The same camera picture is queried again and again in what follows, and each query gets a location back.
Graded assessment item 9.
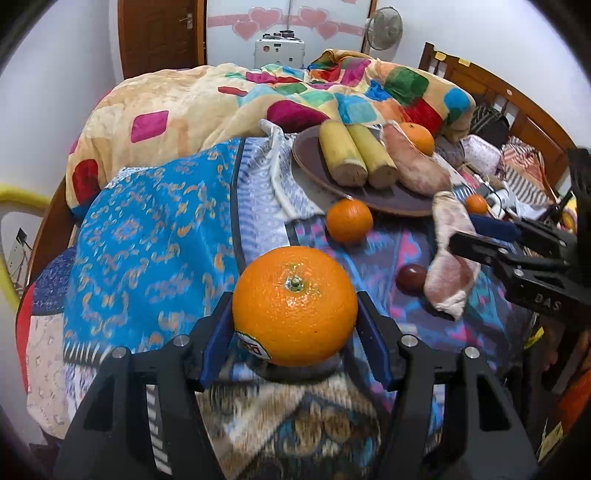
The long sugarcane piece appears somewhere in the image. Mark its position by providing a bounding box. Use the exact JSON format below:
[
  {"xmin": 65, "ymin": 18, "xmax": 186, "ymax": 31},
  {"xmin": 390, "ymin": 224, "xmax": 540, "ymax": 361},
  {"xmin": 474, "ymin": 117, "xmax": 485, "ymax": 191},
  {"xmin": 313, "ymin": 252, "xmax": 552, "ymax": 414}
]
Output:
[{"xmin": 346, "ymin": 124, "xmax": 398, "ymax": 190}]

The large orange with sticker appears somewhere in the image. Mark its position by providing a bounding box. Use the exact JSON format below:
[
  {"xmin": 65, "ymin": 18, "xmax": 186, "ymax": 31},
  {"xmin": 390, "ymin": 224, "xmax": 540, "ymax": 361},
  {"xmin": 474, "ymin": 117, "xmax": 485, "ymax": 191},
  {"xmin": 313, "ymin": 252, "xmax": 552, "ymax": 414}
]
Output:
[{"xmin": 232, "ymin": 246, "xmax": 358, "ymax": 367}]

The striped cloth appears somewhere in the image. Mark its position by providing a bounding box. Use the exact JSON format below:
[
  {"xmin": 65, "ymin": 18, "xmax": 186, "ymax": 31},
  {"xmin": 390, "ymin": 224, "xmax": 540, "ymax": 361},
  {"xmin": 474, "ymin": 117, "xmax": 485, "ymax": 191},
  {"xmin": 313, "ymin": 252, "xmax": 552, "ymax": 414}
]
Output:
[{"xmin": 501, "ymin": 136, "xmax": 556, "ymax": 207}]

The wooden headboard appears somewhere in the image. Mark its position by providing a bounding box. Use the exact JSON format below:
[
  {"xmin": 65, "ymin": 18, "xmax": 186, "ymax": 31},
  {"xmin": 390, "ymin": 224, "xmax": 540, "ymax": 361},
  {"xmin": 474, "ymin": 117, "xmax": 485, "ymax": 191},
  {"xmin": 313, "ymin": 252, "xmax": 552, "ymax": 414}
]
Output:
[{"xmin": 419, "ymin": 42, "xmax": 575, "ymax": 189}]

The white power strip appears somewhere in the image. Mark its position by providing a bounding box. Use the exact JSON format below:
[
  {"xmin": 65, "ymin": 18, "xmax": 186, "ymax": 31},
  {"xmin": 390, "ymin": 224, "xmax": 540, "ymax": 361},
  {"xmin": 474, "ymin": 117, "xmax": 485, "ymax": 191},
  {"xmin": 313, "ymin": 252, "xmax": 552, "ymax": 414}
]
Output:
[{"xmin": 477, "ymin": 184, "xmax": 516, "ymax": 219}]

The tiny orange by pomelo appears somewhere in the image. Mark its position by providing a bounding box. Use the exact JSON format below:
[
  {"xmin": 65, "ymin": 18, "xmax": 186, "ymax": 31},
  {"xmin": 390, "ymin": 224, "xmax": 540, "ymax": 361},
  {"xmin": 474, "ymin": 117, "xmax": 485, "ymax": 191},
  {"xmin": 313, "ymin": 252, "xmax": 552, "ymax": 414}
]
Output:
[{"xmin": 465, "ymin": 194, "xmax": 489, "ymax": 216}]

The pink white pouch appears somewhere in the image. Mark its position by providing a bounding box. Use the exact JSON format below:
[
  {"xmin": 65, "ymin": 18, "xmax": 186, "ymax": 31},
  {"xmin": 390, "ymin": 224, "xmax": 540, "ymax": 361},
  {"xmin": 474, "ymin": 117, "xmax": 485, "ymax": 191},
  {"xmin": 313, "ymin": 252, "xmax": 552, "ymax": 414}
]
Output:
[{"xmin": 461, "ymin": 135, "xmax": 502, "ymax": 175}]

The black bag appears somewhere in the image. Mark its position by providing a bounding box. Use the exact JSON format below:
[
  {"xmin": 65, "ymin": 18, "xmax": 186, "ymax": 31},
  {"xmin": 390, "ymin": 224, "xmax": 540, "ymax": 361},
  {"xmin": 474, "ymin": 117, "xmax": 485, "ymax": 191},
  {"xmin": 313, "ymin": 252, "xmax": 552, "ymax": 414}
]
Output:
[{"xmin": 470, "ymin": 104, "xmax": 510, "ymax": 149}]

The orange on plate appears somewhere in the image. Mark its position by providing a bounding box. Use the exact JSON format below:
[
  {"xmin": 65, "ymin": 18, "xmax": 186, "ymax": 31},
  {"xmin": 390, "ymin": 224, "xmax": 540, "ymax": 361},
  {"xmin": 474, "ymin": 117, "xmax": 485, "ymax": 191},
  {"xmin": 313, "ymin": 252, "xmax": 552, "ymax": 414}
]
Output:
[{"xmin": 400, "ymin": 122, "xmax": 435, "ymax": 156}]

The blue patterned bed cloth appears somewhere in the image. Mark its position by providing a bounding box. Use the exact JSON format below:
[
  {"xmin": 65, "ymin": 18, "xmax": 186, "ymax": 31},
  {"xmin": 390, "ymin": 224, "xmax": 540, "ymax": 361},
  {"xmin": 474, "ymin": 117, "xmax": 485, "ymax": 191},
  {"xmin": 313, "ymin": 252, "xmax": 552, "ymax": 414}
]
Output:
[{"xmin": 18, "ymin": 123, "xmax": 532, "ymax": 479}]

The small mandarin orange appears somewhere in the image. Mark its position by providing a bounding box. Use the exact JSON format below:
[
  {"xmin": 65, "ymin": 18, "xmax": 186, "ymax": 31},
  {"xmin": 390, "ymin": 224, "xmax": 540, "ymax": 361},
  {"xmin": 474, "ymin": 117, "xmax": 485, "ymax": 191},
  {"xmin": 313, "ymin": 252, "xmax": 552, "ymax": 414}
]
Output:
[{"xmin": 325, "ymin": 199, "xmax": 374, "ymax": 244}]

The short sugarcane piece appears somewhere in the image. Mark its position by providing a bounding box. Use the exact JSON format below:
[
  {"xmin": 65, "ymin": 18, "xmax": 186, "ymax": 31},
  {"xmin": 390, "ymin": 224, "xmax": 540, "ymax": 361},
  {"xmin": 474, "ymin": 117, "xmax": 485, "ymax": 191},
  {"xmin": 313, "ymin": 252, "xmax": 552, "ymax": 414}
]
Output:
[{"xmin": 318, "ymin": 120, "xmax": 369, "ymax": 187}]

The standing electric fan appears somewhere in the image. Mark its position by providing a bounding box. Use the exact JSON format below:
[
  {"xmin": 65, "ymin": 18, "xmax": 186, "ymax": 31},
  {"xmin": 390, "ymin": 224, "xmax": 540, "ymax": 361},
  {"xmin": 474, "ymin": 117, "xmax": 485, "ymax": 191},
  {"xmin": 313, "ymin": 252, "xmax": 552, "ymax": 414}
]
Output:
[{"xmin": 363, "ymin": 6, "xmax": 404, "ymax": 54}]

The yellow framed object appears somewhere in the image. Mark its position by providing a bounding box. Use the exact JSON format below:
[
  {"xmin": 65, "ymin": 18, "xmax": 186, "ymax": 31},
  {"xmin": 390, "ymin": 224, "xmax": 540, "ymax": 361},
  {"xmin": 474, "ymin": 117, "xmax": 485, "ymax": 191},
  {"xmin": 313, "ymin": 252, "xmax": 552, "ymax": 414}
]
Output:
[{"xmin": 1, "ymin": 183, "xmax": 50, "ymax": 312}]

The brown round plate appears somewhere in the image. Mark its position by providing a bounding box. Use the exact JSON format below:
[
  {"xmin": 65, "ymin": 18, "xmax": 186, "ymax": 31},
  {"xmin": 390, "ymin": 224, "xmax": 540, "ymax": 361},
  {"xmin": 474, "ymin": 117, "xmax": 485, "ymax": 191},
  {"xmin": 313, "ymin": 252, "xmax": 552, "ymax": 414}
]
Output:
[{"xmin": 293, "ymin": 126, "xmax": 432, "ymax": 217}]

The white appliance box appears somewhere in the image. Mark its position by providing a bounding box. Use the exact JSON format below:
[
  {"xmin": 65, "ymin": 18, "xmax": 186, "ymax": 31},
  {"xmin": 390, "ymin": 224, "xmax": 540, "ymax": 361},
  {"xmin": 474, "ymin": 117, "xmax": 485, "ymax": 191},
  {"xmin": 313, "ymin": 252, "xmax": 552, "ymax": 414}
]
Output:
[{"xmin": 253, "ymin": 30, "xmax": 305, "ymax": 69}]

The colourful patchwork blanket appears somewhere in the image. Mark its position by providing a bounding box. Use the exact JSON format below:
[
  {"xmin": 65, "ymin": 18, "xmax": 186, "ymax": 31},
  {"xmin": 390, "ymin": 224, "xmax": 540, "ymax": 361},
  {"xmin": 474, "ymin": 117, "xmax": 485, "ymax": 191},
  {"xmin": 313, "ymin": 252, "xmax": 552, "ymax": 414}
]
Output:
[{"xmin": 65, "ymin": 49, "xmax": 476, "ymax": 217}]

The brown wooden door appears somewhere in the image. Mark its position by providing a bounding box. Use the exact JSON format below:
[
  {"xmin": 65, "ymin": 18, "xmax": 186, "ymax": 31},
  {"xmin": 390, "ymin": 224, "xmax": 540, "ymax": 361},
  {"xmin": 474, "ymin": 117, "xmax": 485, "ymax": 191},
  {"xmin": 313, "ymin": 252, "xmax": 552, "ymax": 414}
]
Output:
[{"xmin": 117, "ymin": 0, "xmax": 206, "ymax": 79}]

